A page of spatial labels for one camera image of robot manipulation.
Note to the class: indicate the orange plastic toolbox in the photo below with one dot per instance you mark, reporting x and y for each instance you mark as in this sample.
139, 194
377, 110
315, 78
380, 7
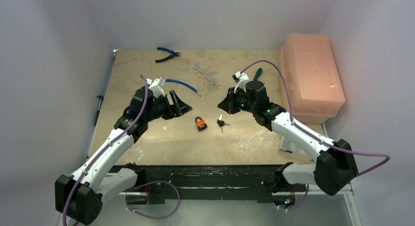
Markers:
315, 92

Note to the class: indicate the small silver wrench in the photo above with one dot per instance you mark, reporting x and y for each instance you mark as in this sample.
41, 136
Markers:
211, 80

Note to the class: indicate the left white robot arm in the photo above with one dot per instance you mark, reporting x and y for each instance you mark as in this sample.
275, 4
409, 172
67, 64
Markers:
82, 194

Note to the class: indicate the orange black padlock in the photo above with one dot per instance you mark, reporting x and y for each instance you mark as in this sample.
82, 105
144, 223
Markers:
200, 124

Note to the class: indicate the black handled tool at edge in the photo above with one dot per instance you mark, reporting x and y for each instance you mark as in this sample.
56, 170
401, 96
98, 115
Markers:
100, 101

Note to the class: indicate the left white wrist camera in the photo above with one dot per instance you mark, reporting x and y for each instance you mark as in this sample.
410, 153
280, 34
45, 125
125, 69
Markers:
156, 86

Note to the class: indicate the clear plastic bags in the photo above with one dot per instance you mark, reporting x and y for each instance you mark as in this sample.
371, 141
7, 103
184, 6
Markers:
288, 146

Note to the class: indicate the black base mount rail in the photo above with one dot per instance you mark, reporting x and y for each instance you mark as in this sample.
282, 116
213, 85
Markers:
206, 182

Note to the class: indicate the green handled screwdriver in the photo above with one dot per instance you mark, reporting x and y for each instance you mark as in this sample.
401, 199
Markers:
258, 74

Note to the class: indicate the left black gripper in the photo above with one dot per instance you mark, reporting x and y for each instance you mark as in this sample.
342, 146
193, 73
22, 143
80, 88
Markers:
178, 108

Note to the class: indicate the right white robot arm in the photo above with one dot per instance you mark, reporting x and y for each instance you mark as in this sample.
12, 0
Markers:
335, 165

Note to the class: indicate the blue cable lock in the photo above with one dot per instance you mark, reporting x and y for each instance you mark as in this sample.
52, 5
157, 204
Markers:
173, 81

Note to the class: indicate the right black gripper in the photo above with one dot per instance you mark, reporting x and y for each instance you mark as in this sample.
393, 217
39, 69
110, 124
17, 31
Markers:
232, 101

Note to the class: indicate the black padlock keys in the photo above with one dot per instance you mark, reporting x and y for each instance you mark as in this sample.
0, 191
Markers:
221, 123

